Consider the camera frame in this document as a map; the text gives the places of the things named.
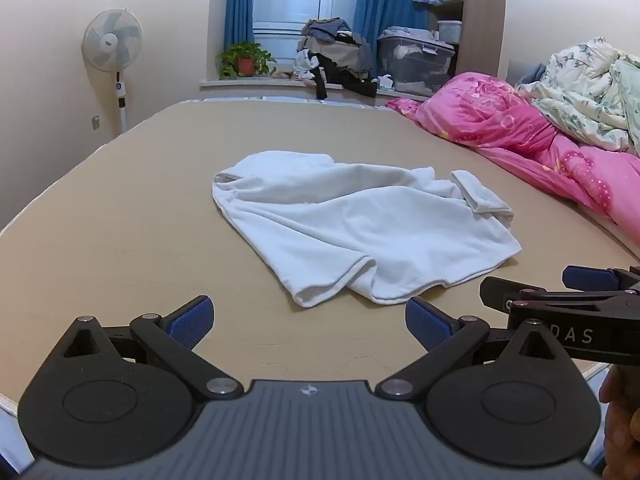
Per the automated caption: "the wooden shelf unit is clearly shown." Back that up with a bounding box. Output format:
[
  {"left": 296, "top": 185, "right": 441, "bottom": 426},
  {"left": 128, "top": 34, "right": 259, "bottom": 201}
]
[{"left": 412, "top": 0, "right": 511, "bottom": 81}]

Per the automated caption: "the pink quilt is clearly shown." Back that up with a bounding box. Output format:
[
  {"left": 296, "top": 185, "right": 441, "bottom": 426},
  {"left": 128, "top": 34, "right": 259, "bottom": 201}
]
[{"left": 386, "top": 72, "right": 640, "bottom": 241}]

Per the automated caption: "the white floral quilt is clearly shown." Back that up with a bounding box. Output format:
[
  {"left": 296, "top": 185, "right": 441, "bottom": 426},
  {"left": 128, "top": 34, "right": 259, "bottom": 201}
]
[{"left": 515, "top": 36, "right": 640, "bottom": 156}]

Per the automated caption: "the person's right hand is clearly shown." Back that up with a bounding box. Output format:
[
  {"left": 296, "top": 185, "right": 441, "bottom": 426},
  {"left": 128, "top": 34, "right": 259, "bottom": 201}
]
[{"left": 599, "top": 365, "right": 640, "bottom": 480}]

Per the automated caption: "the white t-shirt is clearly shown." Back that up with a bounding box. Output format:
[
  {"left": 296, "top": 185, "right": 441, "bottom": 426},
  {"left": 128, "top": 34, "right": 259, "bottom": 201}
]
[{"left": 211, "top": 150, "right": 523, "bottom": 307}]

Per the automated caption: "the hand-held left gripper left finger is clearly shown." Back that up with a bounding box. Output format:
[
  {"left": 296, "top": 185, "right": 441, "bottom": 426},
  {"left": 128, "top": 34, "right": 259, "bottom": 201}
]
[{"left": 62, "top": 296, "right": 245, "bottom": 401}]

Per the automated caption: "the pile of clothes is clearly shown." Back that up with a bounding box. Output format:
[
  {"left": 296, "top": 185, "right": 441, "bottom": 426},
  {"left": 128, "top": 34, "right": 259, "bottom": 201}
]
[{"left": 292, "top": 18, "right": 378, "bottom": 101}]

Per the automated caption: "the white standing fan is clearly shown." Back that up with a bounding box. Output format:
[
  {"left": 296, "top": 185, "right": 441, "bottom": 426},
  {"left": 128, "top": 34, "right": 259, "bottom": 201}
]
[{"left": 81, "top": 8, "right": 143, "bottom": 136}]

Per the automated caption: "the blue-grey cloth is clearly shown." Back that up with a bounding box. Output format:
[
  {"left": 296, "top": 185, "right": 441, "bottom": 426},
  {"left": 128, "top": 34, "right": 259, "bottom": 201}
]
[{"left": 516, "top": 63, "right": 547, "bottom": 87}]

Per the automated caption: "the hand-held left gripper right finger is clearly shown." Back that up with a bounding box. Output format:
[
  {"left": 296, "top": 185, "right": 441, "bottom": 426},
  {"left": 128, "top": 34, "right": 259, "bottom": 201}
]
[{"left": 375, "top": 297, "right": 556, "bottom": 401}]

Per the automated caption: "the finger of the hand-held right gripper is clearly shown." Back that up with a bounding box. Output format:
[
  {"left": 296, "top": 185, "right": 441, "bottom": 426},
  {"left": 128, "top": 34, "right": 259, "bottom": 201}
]
[
  {"left": 561, "top": 265, "right": 640, "bottom": 292},
  {"left": 479, "top": 276, "right": 551, "bottom": 315}
]

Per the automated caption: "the clear plastic storage box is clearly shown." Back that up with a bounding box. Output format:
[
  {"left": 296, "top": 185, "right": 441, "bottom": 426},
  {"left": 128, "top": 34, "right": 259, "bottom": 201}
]
[{"left": 376, "top": 26, "right": 456, "bottom": 97}]

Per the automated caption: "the white windowsill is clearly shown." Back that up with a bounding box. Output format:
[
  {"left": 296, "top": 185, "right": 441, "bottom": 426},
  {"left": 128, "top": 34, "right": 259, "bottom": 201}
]
[{"left": 199, "top": 76, "right": 436, "bottom": 107}]

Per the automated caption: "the potted green plant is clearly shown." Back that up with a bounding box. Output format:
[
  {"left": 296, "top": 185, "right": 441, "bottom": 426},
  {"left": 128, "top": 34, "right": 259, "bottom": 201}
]
[{"left": 217, "top": 41, "right": 277, "bottom": 81}]

